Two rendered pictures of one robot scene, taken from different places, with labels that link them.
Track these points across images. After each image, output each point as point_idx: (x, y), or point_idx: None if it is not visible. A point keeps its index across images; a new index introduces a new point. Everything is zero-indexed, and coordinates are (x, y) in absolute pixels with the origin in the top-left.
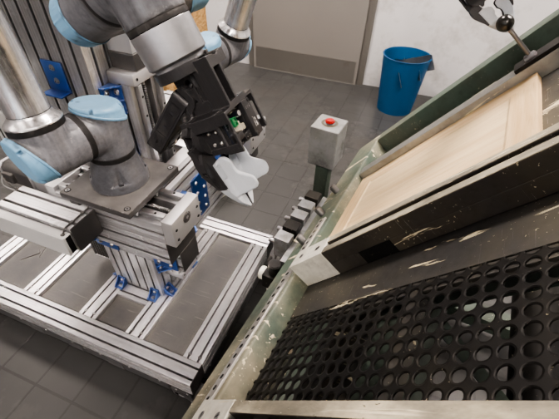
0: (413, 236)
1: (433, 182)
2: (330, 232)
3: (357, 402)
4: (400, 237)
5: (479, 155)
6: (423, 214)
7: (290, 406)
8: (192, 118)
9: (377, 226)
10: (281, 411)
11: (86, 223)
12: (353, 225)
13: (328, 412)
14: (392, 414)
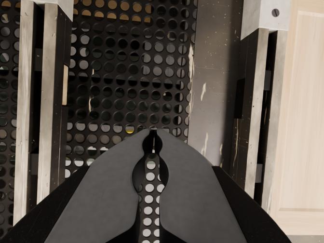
0: (236, 140)
1: (316, 143)
2: None
3: (48, 168)
4: (238, 129)
5: (319, 188)
6: (241, 165)
7: (47, 101)
8: None
9: (251, 119)
10: (44, 91)
11: None
12: (282, 73)
13: (41, 146)
14: (40, 197)
